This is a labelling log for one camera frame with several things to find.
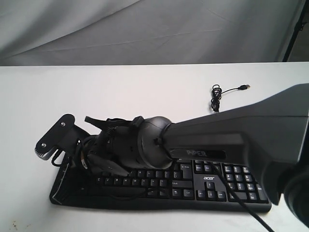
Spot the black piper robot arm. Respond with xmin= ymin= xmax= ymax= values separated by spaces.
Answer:
xmin=49 ymin=84 xmax=309 ymax=225

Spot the grey backdrop cloth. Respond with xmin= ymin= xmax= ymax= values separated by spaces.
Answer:
xmin=0 ymin=0 xmax=306 ymax=66

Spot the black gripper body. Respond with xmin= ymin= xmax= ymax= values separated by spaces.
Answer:
xmin=70 ymin=135 xmax=101 ymax=176

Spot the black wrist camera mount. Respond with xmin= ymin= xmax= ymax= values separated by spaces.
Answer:
xmin=35 ymin=114 xmax=90 ymax=160

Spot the black tripod stand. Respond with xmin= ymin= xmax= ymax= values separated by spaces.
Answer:
xmin=282 ymin=0 xmax=309 ymax=62

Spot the black USB cable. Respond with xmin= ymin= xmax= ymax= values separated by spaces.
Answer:
xmin=208 ymin=84 xmax=251 ymax=114

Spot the black acer keyboard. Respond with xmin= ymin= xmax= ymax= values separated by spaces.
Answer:
xmin=58 ymin=159 xmax=271 ymax=213

